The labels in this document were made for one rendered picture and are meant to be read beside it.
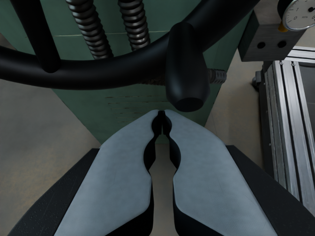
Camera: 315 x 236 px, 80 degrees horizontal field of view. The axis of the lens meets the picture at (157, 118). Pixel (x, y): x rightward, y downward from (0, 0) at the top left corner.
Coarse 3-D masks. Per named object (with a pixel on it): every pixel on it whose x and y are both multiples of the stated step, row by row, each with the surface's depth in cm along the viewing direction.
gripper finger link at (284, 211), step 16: (240, 160) 8; (256, 176) 7; (256, 192) 6; (272, 192) 6; (288, 192) 6; (272, 208) 6; (288, 208) 6; (304, 208) 6; (272, 224) 5; (288, 224) 5; (304, 224) 5
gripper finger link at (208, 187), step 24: (168, 120) 10; (192, 144) 8; (216, 144) 8; (192, 168) 7; (216, 168) 7; (192, 192) 6; (216, 192) 6; (240, 192) 6; (192, 216) 6; (216, 216) 6; (240, 216) 6; (264, 216) 6
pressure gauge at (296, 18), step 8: (280, 0) 25; (288, 0) 24; (296, 0) 23; (304, 0) 23; (312, 0) 23; (280, 8) 25; (288, 8) 24; (296, 8) 24; (304, 8) 24; (280, 16) 26; (288, 16) 25; (296, 16) 25; (304, 16) 25; (312, 16) 25; (280, 24) 29; (288, 24) 26; (296, 24) 26; (304, 24) 26; (312, 24) 26
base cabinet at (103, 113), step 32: (0, 0) 29; (64, 0) 29; (96, 0) 29; (160, 0) 29; (192, 0) 29; (0, 32) 34; (64, 32) 34; (160, 32) 34; (224, 64) 41; (64, 96) 52; (96, 96) 52; (128, 96) 52; (160, 96) 52; (96, 128) 70
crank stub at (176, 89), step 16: (176, 32) 12; (192, 32) 12; (176, 48) 11; (192, 48) 10; (176, 64) 10; (192, 64) 10; (176, 80) 10; (192, 80) 9; (208, 80) 10; (176, 96) 10; (192, 96) 9; (208, 96) 10
